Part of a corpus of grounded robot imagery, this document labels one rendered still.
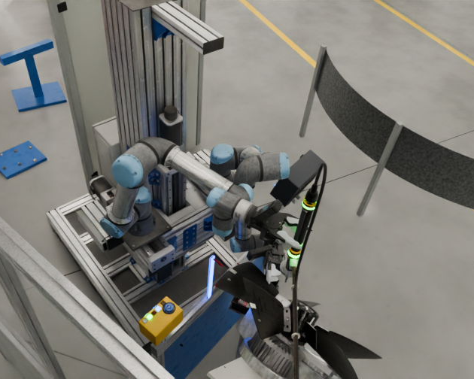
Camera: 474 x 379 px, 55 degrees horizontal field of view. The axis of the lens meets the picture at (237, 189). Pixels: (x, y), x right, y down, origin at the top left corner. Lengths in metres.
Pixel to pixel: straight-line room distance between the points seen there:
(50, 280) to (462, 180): 2.92
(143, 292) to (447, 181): 2.18
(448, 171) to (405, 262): 0.82
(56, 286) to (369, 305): 2.77
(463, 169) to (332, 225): 1.08
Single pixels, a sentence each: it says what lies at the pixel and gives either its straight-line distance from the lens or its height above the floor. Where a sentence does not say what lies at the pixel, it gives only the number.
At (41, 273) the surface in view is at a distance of 0.94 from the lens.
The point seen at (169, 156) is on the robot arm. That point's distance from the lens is 1.74.
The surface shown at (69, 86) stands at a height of 1.18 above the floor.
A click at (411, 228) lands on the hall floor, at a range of 4.02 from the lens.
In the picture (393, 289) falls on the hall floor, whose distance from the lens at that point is 3.59.
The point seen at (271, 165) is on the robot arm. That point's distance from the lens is 1.92.
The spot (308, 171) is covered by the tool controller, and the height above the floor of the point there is 1.24.
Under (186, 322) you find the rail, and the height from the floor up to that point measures 0.85.
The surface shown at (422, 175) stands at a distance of 3.48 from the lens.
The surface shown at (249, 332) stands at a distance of 2.01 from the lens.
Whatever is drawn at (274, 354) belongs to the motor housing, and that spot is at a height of 1.17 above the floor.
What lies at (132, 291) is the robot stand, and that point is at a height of 0.22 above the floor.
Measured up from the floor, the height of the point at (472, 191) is 0.70.
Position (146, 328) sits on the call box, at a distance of 1.93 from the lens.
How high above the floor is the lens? 2.80
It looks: 46 degrees down
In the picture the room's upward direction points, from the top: 7 degrees clockwise
